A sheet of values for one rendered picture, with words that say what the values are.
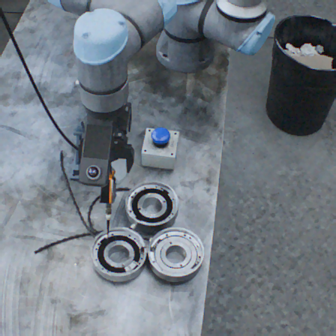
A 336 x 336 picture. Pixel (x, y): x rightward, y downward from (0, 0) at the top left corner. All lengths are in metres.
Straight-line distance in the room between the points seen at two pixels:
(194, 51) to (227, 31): 0.15
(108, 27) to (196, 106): 0.59
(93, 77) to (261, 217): 1.40
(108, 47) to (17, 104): 0.63
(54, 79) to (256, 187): 1.06
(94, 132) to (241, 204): 1.30
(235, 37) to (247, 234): 0.99
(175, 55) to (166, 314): 0.64
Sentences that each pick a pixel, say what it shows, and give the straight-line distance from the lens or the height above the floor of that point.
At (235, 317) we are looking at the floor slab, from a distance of 1.90.
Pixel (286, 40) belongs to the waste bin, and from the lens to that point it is 2.29.
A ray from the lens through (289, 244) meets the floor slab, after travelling 2.06.
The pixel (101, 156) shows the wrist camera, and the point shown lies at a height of 1.07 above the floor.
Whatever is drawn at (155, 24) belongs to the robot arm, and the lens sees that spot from 0.83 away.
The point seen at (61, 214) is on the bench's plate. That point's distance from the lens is 1.14.
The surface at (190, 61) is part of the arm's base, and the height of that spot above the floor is 0.84.
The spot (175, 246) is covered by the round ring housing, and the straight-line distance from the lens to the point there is 1.06.
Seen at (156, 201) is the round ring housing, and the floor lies 0.82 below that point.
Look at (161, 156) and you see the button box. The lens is 1.16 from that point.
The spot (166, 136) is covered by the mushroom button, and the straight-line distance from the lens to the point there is 1.15.
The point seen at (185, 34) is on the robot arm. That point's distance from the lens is 1.32.
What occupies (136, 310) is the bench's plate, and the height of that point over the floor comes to 0.80.
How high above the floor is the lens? 1.76
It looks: 54 degrees down
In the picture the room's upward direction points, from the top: 3 degrees clockwise
